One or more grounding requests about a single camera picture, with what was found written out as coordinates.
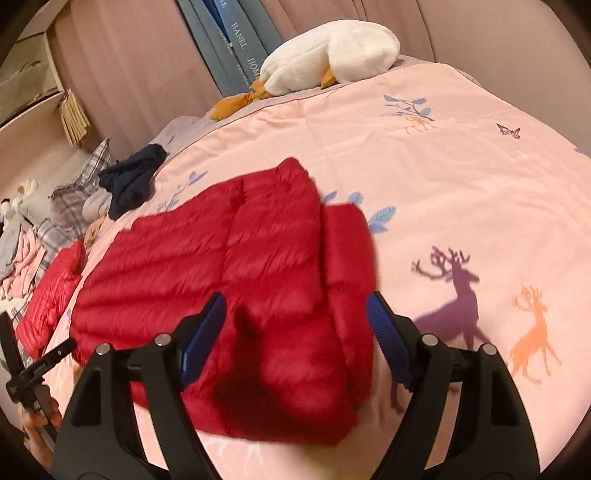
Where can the navy blue garment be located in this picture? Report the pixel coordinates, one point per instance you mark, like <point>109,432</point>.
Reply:
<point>131,180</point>

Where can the plaid pillow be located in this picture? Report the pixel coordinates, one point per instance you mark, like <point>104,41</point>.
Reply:
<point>53,233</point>
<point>99,159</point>

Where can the white goose plush toy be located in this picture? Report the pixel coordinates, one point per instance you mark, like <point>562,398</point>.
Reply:
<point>332,50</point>

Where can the beige pillow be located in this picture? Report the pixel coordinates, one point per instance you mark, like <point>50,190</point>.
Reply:
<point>55,177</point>

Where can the folded red puffer jacket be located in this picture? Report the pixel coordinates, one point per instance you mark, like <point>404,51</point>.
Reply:
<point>46,295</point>

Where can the person's left hand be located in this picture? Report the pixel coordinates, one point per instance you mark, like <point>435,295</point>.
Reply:
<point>34,422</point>

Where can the small doll toy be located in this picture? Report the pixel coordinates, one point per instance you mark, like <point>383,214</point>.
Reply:
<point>94,228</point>

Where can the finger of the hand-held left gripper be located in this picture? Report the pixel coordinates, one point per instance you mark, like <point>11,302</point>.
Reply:
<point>9,341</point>
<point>51,362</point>

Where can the red puffer jacket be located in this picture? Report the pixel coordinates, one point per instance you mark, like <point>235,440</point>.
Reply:
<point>277,277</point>
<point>46,295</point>

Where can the cream wall shelf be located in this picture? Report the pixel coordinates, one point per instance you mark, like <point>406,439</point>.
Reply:
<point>27,108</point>

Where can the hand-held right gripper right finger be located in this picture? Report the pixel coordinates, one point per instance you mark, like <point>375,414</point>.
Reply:
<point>388,341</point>

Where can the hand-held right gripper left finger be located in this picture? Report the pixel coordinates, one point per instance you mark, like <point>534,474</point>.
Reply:
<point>203,337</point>

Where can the teal curtain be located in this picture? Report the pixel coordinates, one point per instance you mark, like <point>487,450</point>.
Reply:
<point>235,46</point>

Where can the pink garment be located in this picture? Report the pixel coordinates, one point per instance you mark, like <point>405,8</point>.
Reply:
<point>25,263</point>

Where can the beige plush toy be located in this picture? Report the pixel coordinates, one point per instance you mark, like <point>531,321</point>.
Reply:
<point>27,188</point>

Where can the grey blue garment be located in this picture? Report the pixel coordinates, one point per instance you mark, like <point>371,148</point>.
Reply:
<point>9,249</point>

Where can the yellow hanging tassel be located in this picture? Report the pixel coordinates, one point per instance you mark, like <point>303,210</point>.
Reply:
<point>76,120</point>

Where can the grey rolled garment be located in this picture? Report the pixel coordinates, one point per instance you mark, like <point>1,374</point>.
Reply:
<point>98,205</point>

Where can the pink deer print blanket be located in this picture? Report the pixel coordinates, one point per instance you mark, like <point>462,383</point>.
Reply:
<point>461,184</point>

